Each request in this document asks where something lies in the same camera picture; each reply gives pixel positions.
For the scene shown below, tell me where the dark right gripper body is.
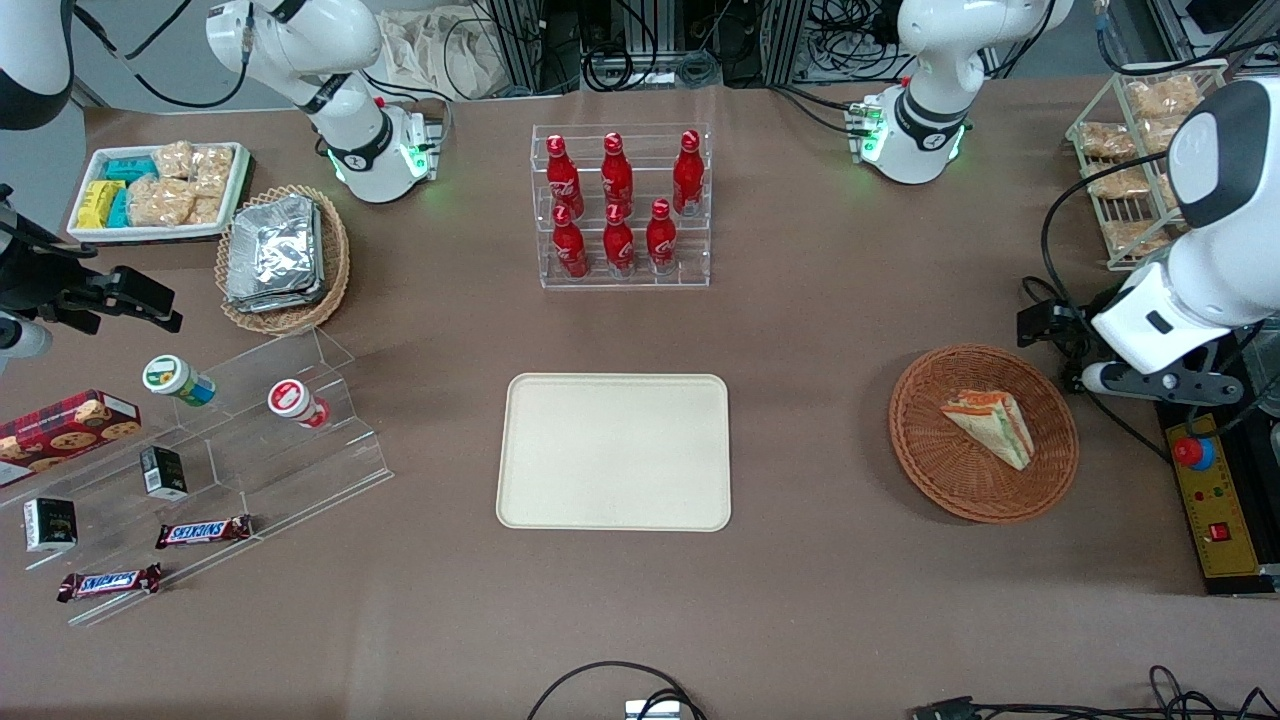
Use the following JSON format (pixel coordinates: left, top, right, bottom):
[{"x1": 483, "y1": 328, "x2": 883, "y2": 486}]
[{"x1": 0, "y1": 185, "x2": 103, "y2": 337}]

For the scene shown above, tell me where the triangular sandwich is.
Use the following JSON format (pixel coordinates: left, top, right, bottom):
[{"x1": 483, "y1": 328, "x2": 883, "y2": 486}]
[{"x1": 940, "y1": 389, "x2": 1037, "y2": 472}]

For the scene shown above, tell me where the white rectangular snack tray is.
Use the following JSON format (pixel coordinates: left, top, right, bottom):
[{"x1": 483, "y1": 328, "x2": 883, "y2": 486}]
[{"x1": 67, "y1": 142, "x2": 250, "y2": 244}]

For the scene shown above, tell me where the round brown wicker basket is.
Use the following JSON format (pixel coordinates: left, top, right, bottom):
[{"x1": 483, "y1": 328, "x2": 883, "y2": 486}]
[{"x1": 889, "y1": 344, "x2": 1080, "y2": 525}]

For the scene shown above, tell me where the oval tan wicker basket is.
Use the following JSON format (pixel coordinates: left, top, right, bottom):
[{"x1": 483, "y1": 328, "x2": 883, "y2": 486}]
[{"x1": 215, "y1": 184, "x2": 352, "y2": 337}]

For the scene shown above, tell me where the beige rectangular tray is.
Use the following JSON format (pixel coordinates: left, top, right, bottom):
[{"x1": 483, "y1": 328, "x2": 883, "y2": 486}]
[{"x1": 496, "y1": 373, "x2": 733, "y2": 532}]

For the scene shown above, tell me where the green lid yogurt cup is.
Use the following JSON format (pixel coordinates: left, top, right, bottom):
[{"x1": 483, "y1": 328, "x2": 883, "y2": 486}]
[{"x1": 142, "y1": 354, "x2": 217, "y2": 408}]

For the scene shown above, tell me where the bagged fried snack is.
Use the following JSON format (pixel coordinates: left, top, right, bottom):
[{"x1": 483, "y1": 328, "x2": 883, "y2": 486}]
[
  {"x1": 1077, "y1": 121, "x2": 1138, "y2": 160},
  {"x1": 1101, "y1": 219, "x2": 1187, "y2": 255},
  {"x1": 1141, "y1": 117, "x2": 1193, "y2": 154},
  {"x1": 1084, "y1": 163, "x2": 1153, "y2": 200},
  {"x1": 1126, "y1": 74, "x2": 1205, "y2": 120}
]

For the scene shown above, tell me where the yellow snack packet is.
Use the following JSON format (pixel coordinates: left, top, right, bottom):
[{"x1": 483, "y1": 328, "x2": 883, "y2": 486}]
[{"x1": 77, "y1": 180, "x2": 126, "y2": 230}]

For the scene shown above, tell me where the silver foil pouch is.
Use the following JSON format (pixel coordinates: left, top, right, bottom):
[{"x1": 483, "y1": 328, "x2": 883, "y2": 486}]
[
  {"x1": 228, "y1": 195, "x2": 320, "y2": 301},
  {"x1": 224, "y1": 205, "x2": 327, "y2": 314}
]

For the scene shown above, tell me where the red plaid cookie box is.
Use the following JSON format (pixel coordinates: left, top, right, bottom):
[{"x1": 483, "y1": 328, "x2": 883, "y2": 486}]
[{"x1": 0, "y1": 389, "x2": 143, "y2": 489}]

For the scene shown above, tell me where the small black carton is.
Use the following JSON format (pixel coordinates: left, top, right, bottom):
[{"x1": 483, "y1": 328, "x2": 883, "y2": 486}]
[
  {"x1": 23, "y1": 497, "x2": 79, "y2": 554},
  {"x1": 139, "y1": 445, "x2": 190, "y2": 502}
]

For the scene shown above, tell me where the red lid yogurt cup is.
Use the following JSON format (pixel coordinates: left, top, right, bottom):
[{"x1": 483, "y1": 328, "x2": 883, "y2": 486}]
[{"x1": 267, "y1": 378, "x2": 332, "y2": 430}]

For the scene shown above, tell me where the yellow emergency stop box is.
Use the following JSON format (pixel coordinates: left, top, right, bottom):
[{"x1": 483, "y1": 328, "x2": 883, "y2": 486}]
[{"x1": 1164, "y1": 412, "x2": 1264, "y2": 582}]

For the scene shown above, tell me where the clear acrylic stepped shelf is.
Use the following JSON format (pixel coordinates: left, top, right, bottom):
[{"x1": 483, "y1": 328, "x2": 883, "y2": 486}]
[{"x1": 0, "y1": 326, "x2": 395, "y2": 629}]

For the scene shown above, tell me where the Snickers chocolate bar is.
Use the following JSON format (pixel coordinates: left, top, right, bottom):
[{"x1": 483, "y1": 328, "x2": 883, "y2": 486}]
[
  {"x1": 56, "y1": 563, "x2": 163, "y2": 604},
  {"x1": 155, "y1": 514, "x2": 254, "y2": 550}
]

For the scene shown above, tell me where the black tabletop appliance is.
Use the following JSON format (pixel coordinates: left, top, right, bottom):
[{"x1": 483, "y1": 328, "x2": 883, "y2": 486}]
[{"x1": 1150, "y1": 330, "x2": 1280, "y2": 599}]

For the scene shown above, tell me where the clear acrylic bottle rack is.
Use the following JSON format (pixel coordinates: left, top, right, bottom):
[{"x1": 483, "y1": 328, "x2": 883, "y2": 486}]
[{"x1": 531, "y1": 123, "x2": 712, "y2": 291}]

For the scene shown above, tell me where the beige cloth bag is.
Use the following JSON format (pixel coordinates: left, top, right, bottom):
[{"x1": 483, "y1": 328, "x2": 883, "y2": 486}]
[{"x1": 377, "y1": 8, "x2": 507, "y2": 102}]

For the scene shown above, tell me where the red cola bottle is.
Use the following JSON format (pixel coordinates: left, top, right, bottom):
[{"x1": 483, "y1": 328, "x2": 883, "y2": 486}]
[
  {"x1": 552, "y1": 205, "x2": 591, "y2": 280},
  {"x1": 672, "y1": 130, "x2": 706, "y2": 217},
  {"x1": 646, "y1": 198, "x2": 679, "y2": 275},
  {"x1": 545, "y1": 134, "x2": 586, "y2": 219},
  {"x1": 601, "y1": 132, "x2": 636, "y2": 216},
  {"x1": 603, "y1": 204, "x2": 637, "y2": 278}
]

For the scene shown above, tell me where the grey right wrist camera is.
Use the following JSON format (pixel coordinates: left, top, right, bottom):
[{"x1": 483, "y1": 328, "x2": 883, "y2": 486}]
[{"x1": 0, "y1": 312, "x2": 53, "y2": 377}]

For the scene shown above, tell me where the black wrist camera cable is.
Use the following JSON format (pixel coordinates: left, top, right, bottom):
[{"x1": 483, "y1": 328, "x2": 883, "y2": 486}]
[{"x1": 1039, "y1": 150, "x2": 1201, "y2": 401}]

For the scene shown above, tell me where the black power cable with plug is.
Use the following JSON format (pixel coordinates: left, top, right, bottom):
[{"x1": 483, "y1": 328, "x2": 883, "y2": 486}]
[{"x1": 1020, "y1": 275, "x2": 1173, "y2": 465}]

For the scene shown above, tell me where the white wire rack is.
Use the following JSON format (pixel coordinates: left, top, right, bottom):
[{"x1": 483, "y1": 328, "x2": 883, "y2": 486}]
[{"x1": 1065, "y1": 59, "x2": 1233, "y2": 272}]

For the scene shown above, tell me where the aluminium frame post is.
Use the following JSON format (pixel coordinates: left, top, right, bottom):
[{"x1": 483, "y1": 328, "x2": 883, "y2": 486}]
[
  {"x1": 487, "y1": 0, "x2": 547, "y2": 98},
  {"x1": 764, "y1": 0, "x2": 812, "y2": 87}
]

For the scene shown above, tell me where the black connector with cables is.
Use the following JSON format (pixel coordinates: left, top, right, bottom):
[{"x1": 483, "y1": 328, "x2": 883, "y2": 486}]
[{"x1": 909, "y1": 664, "x2": 1280, "y2": 720}]

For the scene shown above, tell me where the black looped cable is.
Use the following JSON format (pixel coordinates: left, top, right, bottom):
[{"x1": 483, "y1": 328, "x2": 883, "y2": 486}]
[{"x1": 526, "y1": 660, "x2": 707, "y2": 720}]

